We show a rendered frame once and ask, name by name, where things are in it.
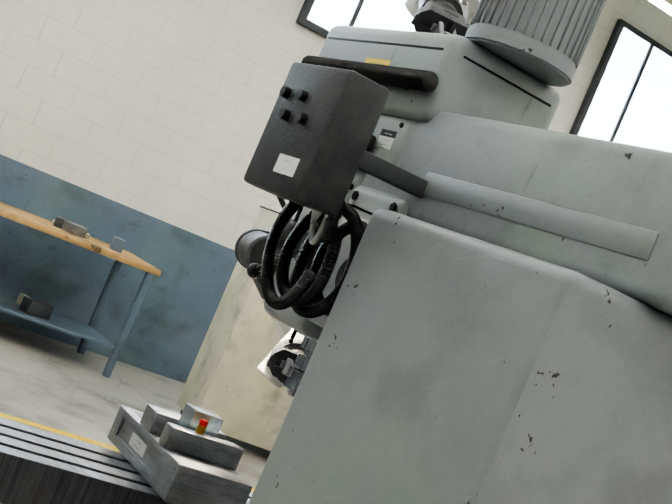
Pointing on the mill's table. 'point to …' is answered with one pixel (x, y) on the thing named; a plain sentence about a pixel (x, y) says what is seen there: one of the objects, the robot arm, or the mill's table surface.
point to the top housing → (448, 76)
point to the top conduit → (409, 78)
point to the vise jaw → (156, 420)
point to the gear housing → (392, 138)
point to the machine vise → (181, 461)
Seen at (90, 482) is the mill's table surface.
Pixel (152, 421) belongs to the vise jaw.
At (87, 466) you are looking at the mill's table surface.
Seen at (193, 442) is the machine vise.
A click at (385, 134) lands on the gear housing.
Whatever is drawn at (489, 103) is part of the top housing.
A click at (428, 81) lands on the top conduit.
